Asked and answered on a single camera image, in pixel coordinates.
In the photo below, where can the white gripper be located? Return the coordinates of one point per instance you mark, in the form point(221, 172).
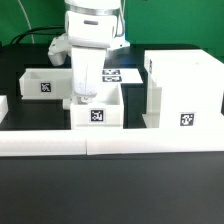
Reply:
point(87, 66)

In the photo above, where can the white front drawer box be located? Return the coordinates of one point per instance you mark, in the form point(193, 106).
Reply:
point(106, 110)

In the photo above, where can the white drawer box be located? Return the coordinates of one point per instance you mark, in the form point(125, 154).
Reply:
point(106, 110)
point(46, 84)

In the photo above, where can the white drawer cabinet frame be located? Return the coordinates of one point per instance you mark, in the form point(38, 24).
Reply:
point(185, 89)

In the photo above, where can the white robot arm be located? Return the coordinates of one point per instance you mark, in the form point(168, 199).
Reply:
point(92, 29)

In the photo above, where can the white rear drawer box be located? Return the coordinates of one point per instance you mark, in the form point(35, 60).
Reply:
point(46, 84)

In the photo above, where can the white marker tag sheet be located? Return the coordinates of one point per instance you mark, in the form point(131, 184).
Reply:
point(122, 75)

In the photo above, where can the white front fence bar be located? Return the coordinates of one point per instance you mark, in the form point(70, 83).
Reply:
point(107, 142)

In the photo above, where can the white fence bar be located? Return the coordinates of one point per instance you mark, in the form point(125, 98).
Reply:
point(3, 107)
point(107, 142)

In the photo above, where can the white left fence bar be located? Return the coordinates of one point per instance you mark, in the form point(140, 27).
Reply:
point(3, 107)

